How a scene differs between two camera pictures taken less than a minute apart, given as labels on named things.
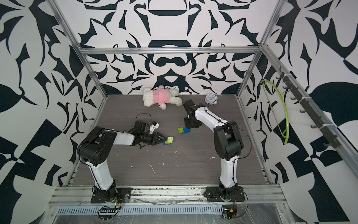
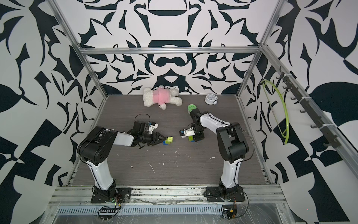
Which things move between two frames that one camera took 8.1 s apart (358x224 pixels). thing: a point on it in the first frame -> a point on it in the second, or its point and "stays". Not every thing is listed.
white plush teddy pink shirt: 162,96 stays
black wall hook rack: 333,141 stays
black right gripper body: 189,123 -> 198,132
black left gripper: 154,142 stays
